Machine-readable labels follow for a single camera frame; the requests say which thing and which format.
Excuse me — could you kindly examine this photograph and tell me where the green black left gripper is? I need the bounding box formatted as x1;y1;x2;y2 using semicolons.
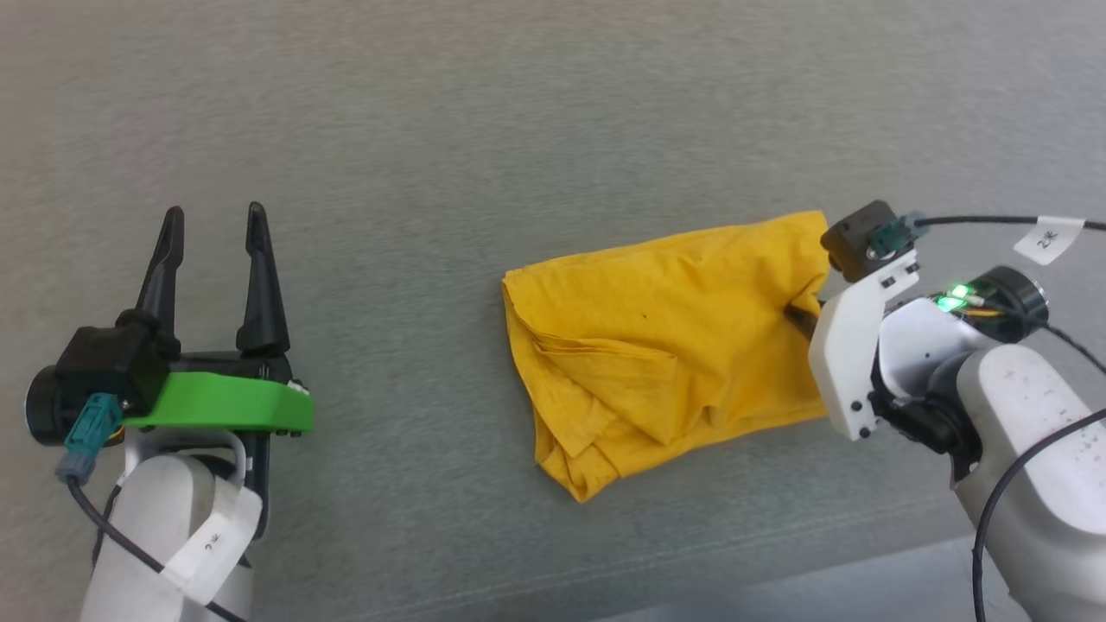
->
117;202;314;536

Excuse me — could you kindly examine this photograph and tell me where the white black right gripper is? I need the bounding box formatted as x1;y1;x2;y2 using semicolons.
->
786;249;986;476

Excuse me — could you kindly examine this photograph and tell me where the yellow shirt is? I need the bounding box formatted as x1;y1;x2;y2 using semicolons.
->
503;210;832;504

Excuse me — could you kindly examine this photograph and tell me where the grey fabric sofa cushion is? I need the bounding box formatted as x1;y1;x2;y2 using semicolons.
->
0;0;1106;622

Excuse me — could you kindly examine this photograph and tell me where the white paper cable label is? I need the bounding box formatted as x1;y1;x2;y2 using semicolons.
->
162;479;263;606
1013;216;1085;266

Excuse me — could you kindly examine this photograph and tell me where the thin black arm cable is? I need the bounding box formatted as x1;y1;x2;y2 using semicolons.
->
972;302;1106;622

